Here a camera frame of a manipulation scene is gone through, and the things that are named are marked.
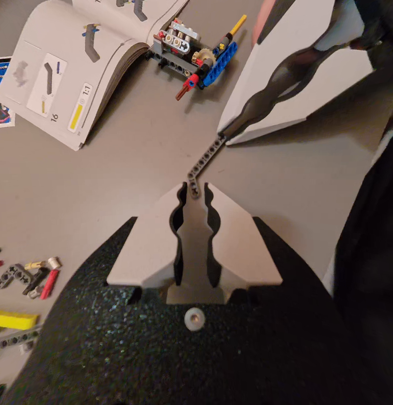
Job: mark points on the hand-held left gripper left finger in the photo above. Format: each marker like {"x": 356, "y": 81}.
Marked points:
{"x": 145, "y": 253}

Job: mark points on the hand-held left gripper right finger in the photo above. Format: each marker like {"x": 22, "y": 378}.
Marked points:
{"x": 244, "y": 253}

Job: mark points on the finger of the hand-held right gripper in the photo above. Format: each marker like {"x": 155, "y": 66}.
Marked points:
{"x": 288, "y": 34}
{"x": 326, "y": 95}

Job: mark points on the dark grey bent beam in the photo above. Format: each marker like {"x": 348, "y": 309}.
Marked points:
{"x": 206, "y": 155}

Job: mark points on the toy brick vehicle assembly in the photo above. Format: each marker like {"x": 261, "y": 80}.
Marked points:
{"x": 183, "y": 60}

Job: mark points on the instruction booklet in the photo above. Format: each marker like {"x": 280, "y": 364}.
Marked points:
{"x": 73, "y": 47}

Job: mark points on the person's right hand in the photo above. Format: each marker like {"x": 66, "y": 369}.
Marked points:
{"x": 259, "y": 19}

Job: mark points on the light grey bush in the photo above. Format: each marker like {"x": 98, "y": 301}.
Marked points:
{"x": 54, "y": 262}

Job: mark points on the red connector piece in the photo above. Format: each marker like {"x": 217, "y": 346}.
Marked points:
{"x": 50, "y": 283}

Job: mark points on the pale pin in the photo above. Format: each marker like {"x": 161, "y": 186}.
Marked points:
{"x": 34, "y": 265}

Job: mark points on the black connector piece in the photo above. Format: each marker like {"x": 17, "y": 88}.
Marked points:
{"x": 36, "y": 281}

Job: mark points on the small light grey piece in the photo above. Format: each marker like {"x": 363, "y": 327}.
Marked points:
{"x": 34, "y": 293}

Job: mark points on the person's black garment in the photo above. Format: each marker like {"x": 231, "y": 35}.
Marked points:
{"x": 367, "y": 253}

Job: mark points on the grey angled beam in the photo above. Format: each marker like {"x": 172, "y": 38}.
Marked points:
{"x": 12, "y": 274}

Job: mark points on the yellow panel piece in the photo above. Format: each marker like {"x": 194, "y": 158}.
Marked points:
{"x": 12, "y": 319}

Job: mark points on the long dark grey beam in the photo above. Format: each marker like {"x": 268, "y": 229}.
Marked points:
{"x": 15, "y": 340}

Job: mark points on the blue and pink sticker sheet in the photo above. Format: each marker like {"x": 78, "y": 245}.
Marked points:
{"x": 1, "y": 110}

